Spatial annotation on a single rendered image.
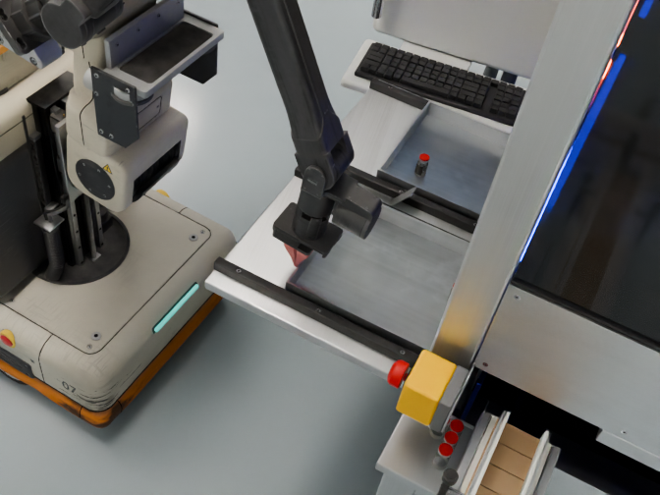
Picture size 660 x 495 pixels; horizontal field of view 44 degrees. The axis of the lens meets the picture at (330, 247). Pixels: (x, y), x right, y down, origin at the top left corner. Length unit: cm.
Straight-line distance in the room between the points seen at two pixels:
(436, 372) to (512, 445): 17
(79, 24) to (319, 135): 40
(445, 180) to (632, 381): 68
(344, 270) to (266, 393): 93
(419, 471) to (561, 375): 26
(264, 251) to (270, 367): 94
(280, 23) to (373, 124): 69
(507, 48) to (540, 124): 120
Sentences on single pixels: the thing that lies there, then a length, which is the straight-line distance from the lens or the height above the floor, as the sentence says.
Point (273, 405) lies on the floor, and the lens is 231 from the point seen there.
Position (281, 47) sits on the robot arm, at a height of 134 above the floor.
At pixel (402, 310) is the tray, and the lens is 141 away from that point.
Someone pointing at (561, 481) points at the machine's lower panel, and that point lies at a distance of 136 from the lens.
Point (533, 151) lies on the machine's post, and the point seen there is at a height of 141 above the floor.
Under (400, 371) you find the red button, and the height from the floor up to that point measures 101.
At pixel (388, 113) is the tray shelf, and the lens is 179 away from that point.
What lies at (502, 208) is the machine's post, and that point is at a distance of 99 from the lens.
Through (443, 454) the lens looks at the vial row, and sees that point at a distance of 123.
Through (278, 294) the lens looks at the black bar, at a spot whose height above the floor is 90.
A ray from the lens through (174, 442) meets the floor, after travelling 225.
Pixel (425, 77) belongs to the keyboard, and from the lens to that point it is 201.
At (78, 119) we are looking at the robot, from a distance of 173.
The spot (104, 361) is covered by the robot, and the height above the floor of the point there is 28.
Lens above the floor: 198
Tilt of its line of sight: 48 degrees down
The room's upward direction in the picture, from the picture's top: 10 degrees clockwise
